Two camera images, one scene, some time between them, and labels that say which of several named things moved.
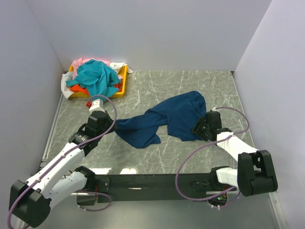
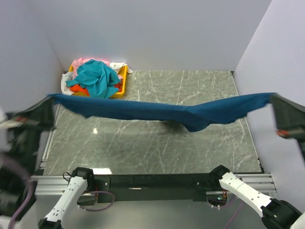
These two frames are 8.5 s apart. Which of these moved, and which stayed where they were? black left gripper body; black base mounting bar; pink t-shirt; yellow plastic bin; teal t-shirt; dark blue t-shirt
Moved: dark blue t-shirt; black left gripper body
Stayed: black base mounting bar; pink t-shirt; teal t-shirt; yellow plastic bin
